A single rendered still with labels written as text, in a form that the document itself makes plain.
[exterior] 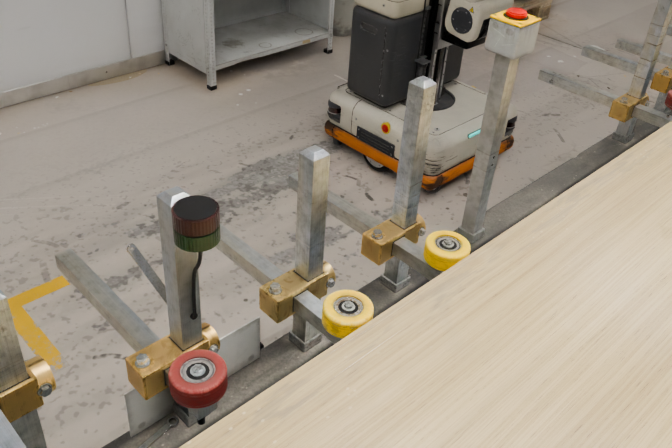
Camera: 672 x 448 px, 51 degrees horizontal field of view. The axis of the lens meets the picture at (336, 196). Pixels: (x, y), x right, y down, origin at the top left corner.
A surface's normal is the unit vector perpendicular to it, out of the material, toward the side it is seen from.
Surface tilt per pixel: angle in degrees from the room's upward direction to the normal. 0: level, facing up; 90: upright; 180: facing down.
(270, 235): 0
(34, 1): 90
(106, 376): 0
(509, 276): 0
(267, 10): 90
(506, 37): 90
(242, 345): 90
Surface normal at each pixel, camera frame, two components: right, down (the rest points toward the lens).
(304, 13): -0.72, 0.35
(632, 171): 0.06, -0.83
